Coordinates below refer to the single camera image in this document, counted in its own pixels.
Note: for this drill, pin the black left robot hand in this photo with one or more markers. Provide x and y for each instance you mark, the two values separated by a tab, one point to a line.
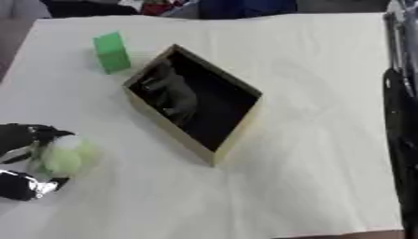
19	137

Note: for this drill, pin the pale green soft ball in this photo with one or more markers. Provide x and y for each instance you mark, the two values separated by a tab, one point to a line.
64	155

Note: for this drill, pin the tan cardboard box black inside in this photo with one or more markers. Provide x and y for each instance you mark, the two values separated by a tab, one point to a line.
217	109

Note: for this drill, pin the green rectangular block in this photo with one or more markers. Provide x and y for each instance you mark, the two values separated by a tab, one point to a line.
112	53

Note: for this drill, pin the grey soft toy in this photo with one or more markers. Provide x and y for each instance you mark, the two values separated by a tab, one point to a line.
171	91

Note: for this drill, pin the person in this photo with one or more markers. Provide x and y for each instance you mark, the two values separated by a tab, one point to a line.
163	7

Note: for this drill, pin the black tripod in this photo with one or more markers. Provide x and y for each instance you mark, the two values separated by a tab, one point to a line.
401	109

